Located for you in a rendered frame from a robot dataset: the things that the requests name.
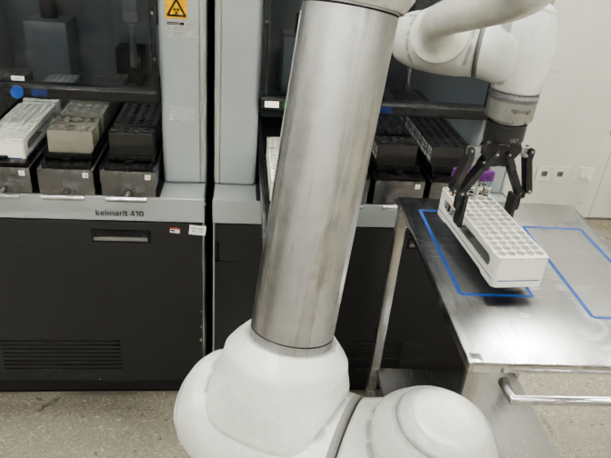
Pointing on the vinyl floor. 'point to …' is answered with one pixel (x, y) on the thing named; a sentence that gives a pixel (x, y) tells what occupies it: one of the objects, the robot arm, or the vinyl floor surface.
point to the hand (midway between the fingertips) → (484, 214)
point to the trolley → (508, 319)
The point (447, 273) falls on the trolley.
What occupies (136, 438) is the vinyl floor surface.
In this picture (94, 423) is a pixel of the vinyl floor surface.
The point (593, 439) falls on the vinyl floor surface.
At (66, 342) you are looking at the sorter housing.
